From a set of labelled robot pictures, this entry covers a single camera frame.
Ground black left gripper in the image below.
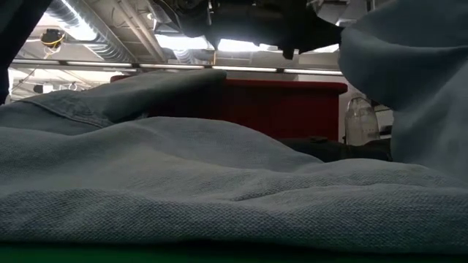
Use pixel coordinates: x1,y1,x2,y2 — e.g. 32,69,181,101
208,0,344,61

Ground dark blue jeans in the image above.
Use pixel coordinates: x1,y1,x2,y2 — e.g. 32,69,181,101
277,135,394,164

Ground light blue denim garment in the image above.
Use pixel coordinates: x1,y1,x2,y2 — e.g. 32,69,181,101
0,0,468,255

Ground red plastic laundry basket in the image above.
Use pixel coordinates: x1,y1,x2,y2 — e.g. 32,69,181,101
109,75,348,142

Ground long ceiling light bar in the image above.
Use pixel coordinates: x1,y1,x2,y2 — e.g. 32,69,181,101
9,58,344,77

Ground clear plastic spray bottle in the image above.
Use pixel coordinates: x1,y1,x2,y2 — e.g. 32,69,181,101
344,95,381,147

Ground black ceiling cable reel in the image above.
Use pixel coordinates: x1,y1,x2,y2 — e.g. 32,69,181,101
39,28,67,49

